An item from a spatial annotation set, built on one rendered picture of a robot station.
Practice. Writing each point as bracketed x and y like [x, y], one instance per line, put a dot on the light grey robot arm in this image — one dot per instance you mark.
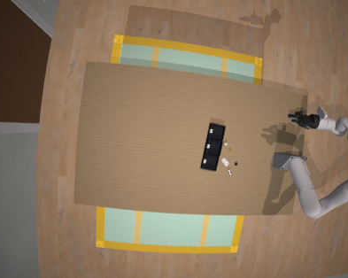
[311, 205]

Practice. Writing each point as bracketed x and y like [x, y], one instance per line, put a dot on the white domino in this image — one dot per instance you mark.
[224, 161]

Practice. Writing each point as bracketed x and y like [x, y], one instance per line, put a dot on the black three-compartment bin rack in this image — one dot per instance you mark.
[215, 148]

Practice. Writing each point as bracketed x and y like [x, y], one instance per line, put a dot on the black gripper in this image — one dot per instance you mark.
[308, 121]

